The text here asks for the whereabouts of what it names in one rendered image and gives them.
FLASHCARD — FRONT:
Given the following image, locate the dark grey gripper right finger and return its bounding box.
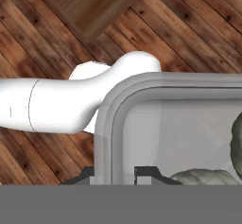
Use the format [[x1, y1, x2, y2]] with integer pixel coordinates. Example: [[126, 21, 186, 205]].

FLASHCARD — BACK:
[[134, 165, 174, 186]]

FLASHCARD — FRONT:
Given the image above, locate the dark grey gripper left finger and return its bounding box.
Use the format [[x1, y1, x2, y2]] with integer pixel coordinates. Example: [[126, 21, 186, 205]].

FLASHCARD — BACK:
[[59, 165, 95, 186]]

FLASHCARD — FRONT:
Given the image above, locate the clear grey tupperware container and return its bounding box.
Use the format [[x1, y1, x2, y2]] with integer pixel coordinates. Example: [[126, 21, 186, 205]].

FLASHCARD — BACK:
[[93, 71, 242, 186]]

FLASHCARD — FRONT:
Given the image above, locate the grey-green dumpling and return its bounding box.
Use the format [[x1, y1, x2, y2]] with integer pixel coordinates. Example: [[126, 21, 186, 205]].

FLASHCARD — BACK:
[[169, 168, 241, 186], [230, 112, 242, 179]]

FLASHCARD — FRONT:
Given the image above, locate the white rounded tube-shaped object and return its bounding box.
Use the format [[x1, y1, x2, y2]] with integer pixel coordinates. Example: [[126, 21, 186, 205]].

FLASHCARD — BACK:
[[0, 50, 163, 135]]

